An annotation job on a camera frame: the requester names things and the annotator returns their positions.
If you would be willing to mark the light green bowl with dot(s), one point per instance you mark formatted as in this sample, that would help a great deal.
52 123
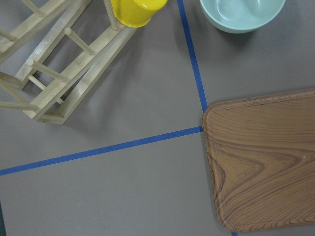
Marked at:
240 16

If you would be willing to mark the yellow cup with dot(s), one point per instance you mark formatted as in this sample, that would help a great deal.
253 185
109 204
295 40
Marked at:
136 13

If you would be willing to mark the wooden cutting board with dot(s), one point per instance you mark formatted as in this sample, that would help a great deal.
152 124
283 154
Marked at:
261 153

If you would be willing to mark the wooden mug rack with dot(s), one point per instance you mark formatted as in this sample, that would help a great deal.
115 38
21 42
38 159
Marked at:
53 82

